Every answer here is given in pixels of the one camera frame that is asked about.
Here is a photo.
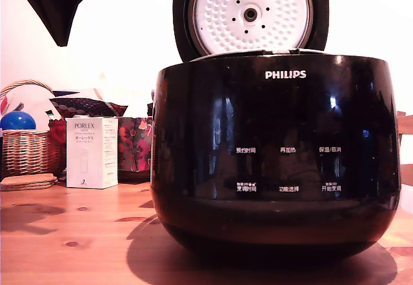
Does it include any silver inner pot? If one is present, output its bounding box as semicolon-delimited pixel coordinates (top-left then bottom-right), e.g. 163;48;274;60
189;48;325;62

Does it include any black Philips rice cooker body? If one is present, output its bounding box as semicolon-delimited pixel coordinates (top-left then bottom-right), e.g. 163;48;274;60
149;54;402;262

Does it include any dotted dark patterned cloth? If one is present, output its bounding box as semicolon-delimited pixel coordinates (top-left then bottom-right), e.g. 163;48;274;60
50;96;129;119

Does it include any wooden chair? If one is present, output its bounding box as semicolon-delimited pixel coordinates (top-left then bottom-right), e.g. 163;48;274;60
396;110;413;186

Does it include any blue ball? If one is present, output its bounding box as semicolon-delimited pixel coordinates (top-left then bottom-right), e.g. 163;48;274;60
0;110;37;131

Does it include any white printed cloth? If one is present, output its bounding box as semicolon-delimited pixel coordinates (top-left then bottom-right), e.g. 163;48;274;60
0;84;63;122

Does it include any woven wicker basket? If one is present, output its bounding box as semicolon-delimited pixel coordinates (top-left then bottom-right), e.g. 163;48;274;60
0;79;67;179

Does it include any floral fabric bag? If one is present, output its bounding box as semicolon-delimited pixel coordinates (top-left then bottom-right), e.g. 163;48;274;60
117;116;153;180

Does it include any white Porlex box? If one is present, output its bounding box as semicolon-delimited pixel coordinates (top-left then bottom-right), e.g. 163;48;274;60
65;116;119;190

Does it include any black rice cooker lid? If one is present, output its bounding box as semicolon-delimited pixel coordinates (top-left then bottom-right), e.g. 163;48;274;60
172;0;330;63

